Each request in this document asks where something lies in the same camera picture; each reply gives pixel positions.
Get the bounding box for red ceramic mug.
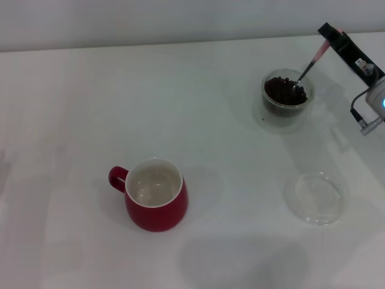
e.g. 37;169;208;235
108;157;189;232

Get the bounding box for pink handled metal spoon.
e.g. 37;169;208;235
290;28;343;93

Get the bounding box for black cable with metal plug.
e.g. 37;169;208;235
350;86;385;137

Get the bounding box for small clear glass bowl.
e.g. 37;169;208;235
283;172;345;226

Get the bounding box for glass cup with handle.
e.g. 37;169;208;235
261;69;315;119

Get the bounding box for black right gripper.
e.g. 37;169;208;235
318;22;381;87

